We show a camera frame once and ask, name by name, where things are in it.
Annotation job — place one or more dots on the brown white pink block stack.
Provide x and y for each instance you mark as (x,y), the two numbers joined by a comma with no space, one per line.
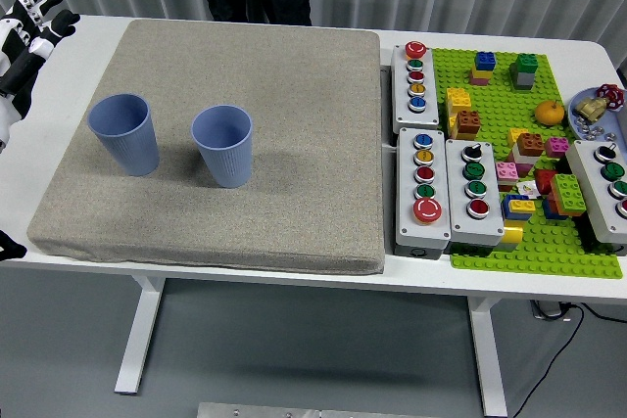
(530,144)

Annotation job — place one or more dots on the grey-brown fabric mat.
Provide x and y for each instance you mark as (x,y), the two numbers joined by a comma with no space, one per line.
(245,222)

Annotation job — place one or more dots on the pink toy block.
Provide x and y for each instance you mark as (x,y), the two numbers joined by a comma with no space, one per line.
(507,171)

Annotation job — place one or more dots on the blue yellow pink block stack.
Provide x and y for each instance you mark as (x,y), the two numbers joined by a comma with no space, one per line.
(485,60)

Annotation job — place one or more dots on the four-control box with selector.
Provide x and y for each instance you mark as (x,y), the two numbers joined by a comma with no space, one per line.
(458,212)

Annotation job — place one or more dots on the red toy block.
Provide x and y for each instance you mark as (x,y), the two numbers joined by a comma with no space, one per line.
(544,180)

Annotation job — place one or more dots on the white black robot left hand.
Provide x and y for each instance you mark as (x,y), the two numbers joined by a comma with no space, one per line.
(19,31)

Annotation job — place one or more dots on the brown toy block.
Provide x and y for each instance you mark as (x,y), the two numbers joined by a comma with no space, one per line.
(467,122)

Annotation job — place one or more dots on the five-button control box, large mushroom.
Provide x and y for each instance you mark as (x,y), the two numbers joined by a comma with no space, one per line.
(405,193)

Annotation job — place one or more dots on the grey power adapter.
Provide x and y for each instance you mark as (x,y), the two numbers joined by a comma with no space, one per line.
(546,310)

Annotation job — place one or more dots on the grey control box, black base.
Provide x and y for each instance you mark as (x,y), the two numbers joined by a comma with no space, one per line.
(585,178)

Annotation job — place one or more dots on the magenta toy block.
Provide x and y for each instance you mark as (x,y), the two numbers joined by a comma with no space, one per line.
(557,146)

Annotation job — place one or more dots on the shiny yellow toy block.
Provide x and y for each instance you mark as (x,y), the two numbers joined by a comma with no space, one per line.
(512,232)

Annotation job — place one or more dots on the large yellow toy block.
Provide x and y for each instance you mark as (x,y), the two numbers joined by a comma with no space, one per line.
(458,99)

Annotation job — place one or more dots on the green red blue block stack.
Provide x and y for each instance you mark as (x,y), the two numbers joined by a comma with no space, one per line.
(568,193)

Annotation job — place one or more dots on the white table leg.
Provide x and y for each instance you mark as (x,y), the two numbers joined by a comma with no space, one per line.
(139,330)
(482,349)

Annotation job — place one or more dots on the blue ribbed plastic cup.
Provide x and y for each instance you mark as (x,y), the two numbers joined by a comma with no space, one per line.
(227,163)
(125,117)

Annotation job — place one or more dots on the blue plate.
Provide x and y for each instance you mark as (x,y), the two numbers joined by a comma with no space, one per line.
(610,122)

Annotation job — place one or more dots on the green studded baseplate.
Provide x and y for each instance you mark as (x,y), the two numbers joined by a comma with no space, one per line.
(490,95)

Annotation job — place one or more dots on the green grey block stack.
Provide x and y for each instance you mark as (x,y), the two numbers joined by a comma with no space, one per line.
(526,65)

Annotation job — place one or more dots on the white printed toy block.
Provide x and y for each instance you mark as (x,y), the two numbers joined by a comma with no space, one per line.
(526,188)

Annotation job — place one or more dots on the five-button control box, small mushroom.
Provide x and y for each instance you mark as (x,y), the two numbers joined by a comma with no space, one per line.
(426,117)

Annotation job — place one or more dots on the small yellow toy block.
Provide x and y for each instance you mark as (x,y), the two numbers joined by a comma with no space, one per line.
(514,136)

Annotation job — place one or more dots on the orange fruit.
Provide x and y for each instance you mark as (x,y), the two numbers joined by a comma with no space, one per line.
(549,113)

